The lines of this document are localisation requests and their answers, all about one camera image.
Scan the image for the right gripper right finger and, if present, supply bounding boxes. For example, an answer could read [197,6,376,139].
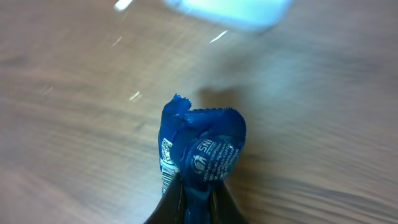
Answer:
[210,183,248,224]

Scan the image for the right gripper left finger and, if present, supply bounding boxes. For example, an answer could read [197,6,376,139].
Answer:
[144,172,186,224]

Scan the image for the blue snack bar wrapper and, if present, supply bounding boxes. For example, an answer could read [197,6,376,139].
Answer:
[158,95,246,223]

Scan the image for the white barcode scanner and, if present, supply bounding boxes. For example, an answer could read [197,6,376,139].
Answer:
[163,0,293,32]

